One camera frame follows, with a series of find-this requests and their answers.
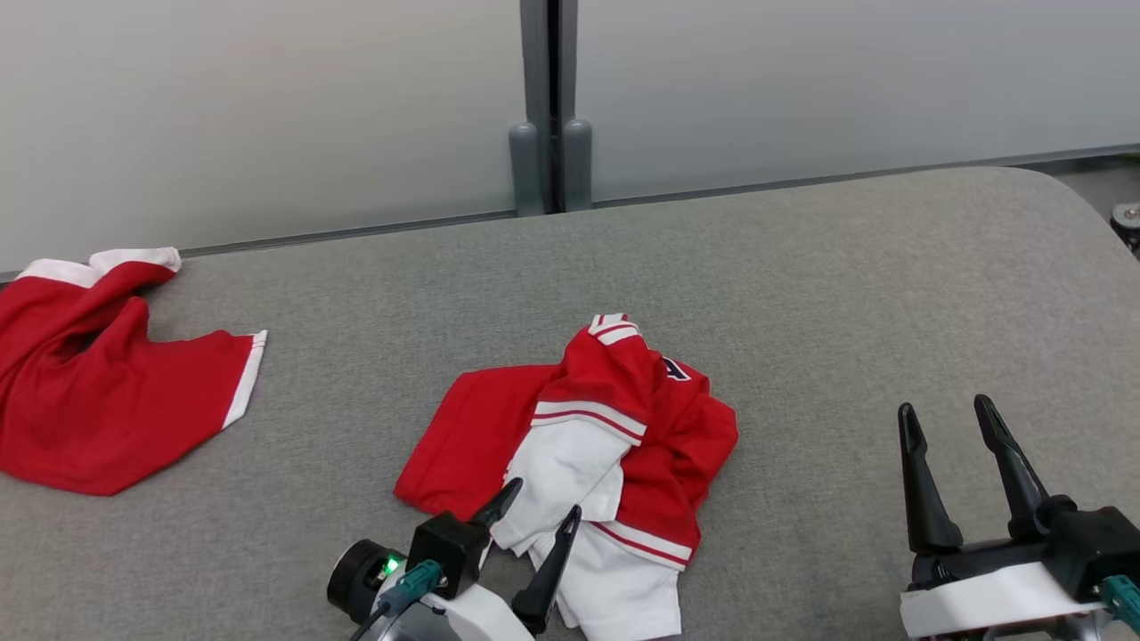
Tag red shorts with white trim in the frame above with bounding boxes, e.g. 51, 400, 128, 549
0, 247, 268, 497

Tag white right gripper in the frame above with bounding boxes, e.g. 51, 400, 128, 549
898, 394, 1114, 641

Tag grey cylindrical post bumper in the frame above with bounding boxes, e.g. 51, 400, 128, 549
509, 122, 546, 217
561, 118, 594, 213

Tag caster wheel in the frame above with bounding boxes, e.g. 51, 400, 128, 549
1111, 203, 1140, 259

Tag grey partition post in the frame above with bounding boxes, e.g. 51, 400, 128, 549
519, 0, 580, 215

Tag grey partition base rail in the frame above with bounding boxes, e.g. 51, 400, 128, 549
592, 142, 1140, 210
0, 211, 519, 284

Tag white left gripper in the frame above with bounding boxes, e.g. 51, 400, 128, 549
427, 478, 582, 641

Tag red and white jersey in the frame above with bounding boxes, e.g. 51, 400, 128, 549
395, 313, 740, 641

